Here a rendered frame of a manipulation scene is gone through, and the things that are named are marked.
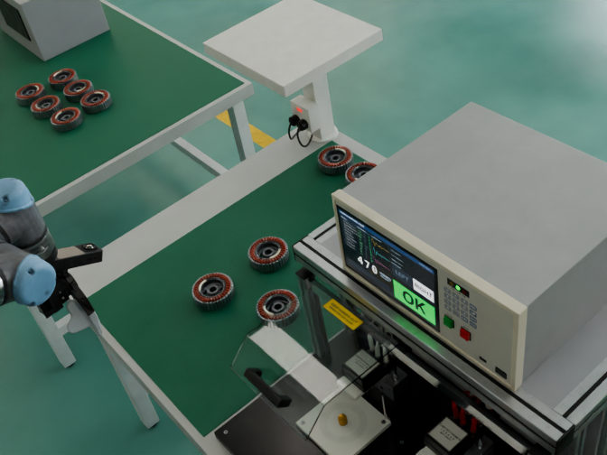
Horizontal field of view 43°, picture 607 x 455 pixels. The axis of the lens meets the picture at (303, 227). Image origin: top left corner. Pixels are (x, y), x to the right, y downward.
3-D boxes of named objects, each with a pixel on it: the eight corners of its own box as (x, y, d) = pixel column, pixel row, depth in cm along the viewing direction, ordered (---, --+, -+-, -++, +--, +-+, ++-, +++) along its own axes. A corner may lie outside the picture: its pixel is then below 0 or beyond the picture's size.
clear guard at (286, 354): (305, 441, 144) (300, 423, 140) (230, 368, 159) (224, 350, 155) (427, 339, 157) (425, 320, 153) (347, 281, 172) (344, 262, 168)
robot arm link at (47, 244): (32, 215, 142) (57, 232, 138) (42, 233, 145) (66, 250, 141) (-3, 239, 139) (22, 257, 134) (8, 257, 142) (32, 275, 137)
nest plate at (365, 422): (341, 468, 165) (340, 465, 164) (296, 425, 174) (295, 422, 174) (391, 424, 171) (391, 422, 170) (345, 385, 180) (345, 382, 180)
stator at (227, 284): (241, 283, 212) (238, 274, 209) (225, 314, 205) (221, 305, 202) (205, 277, 216) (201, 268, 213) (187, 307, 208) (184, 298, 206)
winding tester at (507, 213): (514, 393, 133) (518, 314, 119) (342, 269, 160) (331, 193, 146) (647, 268, 148) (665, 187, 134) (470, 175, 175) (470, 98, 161)
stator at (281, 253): (241, 263, 218) (238, 254, 215) (268, 239, 223) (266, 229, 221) (271, 278, 212) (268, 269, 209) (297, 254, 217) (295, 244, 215)
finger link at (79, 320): (80, 350, 149) (51, 312, 147) (105, 330, 152) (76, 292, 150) (86, 350, 146) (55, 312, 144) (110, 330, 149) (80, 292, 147)
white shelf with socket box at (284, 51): (309, 218, 228) (283, 86, 197) (235, 167, 251) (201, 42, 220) (394, 160, 241) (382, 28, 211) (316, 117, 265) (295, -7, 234)
